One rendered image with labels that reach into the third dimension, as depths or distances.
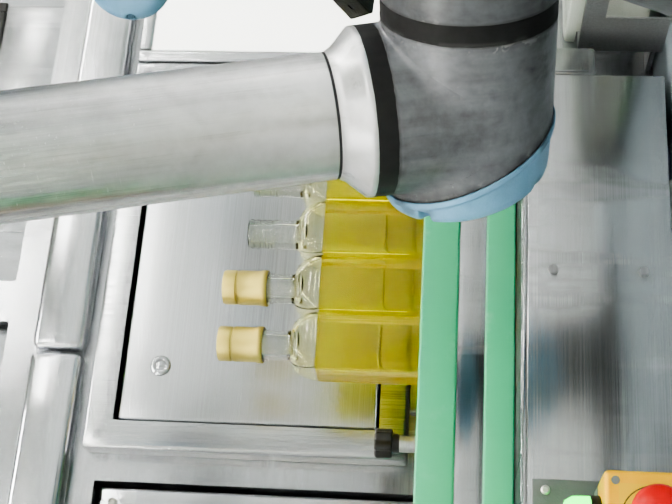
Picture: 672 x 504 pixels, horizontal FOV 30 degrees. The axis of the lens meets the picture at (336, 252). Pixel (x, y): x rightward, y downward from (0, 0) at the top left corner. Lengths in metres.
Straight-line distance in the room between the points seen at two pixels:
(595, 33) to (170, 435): 0.59
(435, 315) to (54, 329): 0.50
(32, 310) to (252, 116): 0.70
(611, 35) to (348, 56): 0.44
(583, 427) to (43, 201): 0.47
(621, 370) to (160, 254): 0.58
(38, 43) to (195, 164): 0.85
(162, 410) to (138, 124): 0.60
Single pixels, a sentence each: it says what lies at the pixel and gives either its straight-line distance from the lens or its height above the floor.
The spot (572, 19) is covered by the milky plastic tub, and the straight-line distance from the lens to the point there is 1.17.
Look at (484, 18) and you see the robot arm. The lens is 0.78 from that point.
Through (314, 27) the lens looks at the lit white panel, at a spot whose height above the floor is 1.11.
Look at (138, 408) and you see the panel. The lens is 1.35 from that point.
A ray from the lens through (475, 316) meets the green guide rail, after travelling 1.07.
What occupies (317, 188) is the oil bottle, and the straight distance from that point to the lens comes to 1.24.
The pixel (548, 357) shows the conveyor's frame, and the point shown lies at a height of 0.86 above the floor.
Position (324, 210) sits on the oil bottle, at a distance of 1.23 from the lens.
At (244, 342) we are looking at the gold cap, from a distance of 1.20.
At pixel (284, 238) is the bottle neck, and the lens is 1.24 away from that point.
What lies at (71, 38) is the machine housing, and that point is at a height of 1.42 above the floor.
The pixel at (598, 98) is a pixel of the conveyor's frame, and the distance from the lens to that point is 1.14.
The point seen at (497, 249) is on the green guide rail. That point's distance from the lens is 1.09.
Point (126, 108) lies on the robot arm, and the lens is 0.80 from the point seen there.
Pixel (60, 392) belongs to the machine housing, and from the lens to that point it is 1.38.
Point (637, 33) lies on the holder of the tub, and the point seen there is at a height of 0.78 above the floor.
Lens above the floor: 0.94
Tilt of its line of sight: 5 degrees up
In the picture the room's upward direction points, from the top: 88 degrees counter-clockwise
